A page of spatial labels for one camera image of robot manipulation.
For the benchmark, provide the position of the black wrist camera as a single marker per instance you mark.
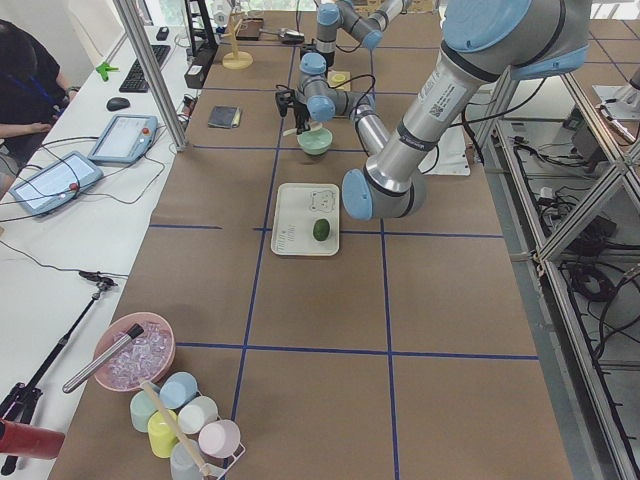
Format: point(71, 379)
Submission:
point(284, 100)
point(307, 48)

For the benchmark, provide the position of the black tripod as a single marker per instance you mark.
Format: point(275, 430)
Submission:
point(20, 403)

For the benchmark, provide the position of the blue cup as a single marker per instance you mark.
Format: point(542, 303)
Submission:
point(178, 390)

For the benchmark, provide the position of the wooden mug tree stand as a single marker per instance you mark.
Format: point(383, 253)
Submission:
point(236, 59)

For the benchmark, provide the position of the wooden cutting board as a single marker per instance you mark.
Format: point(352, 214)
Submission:
point(343, 89)

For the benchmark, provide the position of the yellow cup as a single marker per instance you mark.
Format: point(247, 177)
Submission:
point(162, 438)

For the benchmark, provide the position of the white cup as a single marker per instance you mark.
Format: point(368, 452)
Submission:
point(199, 412)

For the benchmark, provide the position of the dark grey folded cloth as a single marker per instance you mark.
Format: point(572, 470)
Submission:
point(225, 117)

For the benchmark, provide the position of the teach pendant tablet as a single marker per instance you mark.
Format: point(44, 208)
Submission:
point(125, 139)
point(56, 185)

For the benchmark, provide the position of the black computer mouse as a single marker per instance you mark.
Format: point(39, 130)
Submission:
point(117, 104)

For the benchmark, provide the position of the white ceramic spoon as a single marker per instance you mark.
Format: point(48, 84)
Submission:
point(298, 131)

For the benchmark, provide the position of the near teach pendant tablet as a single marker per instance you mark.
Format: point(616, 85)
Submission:
point(56, 185)

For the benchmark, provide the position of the black box device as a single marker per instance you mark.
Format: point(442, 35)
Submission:
point(197, 72)

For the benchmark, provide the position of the red bottle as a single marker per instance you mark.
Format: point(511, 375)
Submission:
point(25, 440)

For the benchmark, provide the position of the white central pillar mount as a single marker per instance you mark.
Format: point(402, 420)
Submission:
point(449, 157)

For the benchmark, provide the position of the far teach pendant tablet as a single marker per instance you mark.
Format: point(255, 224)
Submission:
point(125, 139)

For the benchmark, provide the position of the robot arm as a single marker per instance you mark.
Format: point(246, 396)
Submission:
point(481, 40)
point(366, 31)

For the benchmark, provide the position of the metal scoop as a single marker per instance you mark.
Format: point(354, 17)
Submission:
point(285, 36)

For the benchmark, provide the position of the green lime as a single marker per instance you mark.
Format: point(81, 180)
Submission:
point(321, 230)

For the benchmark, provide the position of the green ceramic bowl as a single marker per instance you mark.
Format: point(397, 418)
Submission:
point(315, 142)

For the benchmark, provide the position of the metal stirring tube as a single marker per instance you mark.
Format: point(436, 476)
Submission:
point(91, 368)

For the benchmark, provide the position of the grey cup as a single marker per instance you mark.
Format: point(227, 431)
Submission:
point(182, 466)

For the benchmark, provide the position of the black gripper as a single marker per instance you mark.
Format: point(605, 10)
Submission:
point(300, 114)
point(330, 58)

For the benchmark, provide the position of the white rectangular tray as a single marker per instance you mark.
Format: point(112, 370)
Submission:
point(298, 207)

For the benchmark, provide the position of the seated person in black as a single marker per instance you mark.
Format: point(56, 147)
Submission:
point(34, 92)

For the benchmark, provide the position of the pink bowl of ice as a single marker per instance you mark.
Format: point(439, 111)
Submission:
point(146, 358)

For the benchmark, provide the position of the aluminium frame post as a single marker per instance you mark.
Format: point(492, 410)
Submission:
point(138, 38)

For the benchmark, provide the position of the pink cup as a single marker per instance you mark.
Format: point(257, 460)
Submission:
point(219, 439)

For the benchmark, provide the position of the green cup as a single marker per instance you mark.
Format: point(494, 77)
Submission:
point(141, 408)

